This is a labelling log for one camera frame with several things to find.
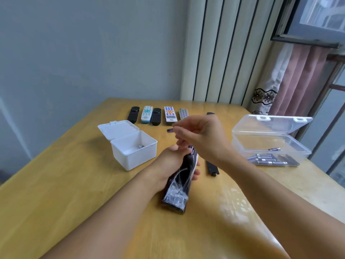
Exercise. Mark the black battery cover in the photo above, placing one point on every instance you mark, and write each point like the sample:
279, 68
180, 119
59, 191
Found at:
212, 168

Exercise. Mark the white remote with blue edge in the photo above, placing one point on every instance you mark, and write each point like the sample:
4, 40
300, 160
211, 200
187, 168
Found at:
147, 114

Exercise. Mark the person's right forearm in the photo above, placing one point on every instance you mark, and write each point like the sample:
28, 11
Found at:
280, 207

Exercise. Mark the person's left hand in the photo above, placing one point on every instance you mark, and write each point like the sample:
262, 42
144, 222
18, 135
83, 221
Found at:
164, 165

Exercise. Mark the dark window frame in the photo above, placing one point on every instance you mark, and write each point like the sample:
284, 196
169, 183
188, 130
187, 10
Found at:
302, 29

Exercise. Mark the white remote with orange buttons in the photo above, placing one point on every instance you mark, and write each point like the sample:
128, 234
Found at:
170, 114

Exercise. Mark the brown window railing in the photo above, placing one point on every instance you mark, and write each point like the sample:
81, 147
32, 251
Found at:
327, 88

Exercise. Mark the person's right hand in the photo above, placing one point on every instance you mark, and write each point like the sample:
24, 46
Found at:
207, 137

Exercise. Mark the pink curtain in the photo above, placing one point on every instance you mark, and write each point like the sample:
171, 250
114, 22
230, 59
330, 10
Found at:
299, 80

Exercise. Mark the person's left forearm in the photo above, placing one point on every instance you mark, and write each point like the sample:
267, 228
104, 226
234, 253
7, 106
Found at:
107, 223

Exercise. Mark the person's right thumb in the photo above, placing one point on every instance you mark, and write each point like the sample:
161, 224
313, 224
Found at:
186, 134

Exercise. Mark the black remote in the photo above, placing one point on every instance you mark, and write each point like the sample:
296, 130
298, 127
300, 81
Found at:
179, 186

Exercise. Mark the clear plastic box with lid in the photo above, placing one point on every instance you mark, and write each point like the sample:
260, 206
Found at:
269, 137

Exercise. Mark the white lace curtain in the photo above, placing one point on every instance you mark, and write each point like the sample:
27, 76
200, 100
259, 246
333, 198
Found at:
269, 91

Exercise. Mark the grey remote with coloured buttons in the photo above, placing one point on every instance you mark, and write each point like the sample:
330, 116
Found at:
183, 114

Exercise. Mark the person's left thumb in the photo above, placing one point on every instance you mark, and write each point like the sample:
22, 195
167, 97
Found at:
179, 149

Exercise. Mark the white plastic box with lid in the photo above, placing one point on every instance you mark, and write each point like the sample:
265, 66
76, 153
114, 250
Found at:
129, 148

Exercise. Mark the pile of silver batteries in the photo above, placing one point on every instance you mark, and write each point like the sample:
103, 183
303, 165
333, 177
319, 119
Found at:
271, 159

